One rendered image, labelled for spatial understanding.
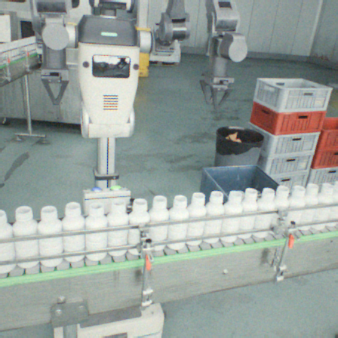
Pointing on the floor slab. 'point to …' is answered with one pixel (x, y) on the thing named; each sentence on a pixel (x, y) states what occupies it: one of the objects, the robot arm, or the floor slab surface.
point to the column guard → (143, 59)
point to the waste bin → (233, 152)
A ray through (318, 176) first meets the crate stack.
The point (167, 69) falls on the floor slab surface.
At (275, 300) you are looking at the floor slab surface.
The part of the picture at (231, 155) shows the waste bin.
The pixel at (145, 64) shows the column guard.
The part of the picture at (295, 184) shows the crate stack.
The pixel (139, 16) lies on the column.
